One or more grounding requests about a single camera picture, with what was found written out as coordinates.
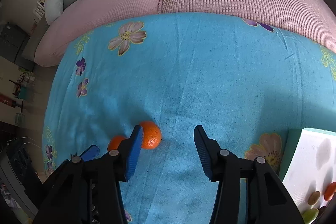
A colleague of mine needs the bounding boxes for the orange mandarin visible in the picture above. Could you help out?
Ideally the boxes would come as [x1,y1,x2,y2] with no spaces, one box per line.
[107,135,126,152]
[139,121,162,149]
[323,182,336,201]

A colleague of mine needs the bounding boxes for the brown kiwi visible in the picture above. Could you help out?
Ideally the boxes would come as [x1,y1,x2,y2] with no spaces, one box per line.
[307,191,321,206]

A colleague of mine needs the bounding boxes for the dark red date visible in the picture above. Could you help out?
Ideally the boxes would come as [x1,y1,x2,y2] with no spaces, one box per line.
[318,206,326,215]

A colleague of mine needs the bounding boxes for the teal white cardboard tray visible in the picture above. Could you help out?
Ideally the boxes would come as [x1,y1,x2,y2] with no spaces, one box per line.
[279,128,335,214]

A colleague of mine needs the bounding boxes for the blue floral tablecloth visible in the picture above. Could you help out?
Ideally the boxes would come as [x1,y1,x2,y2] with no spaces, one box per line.
[43,13,335,223]

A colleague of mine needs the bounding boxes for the black cabinet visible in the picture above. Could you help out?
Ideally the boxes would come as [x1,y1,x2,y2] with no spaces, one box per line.
[1,22,34,70]

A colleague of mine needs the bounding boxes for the light grey pillow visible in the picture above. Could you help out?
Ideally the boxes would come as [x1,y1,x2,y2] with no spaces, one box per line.
[45,0,64,26]

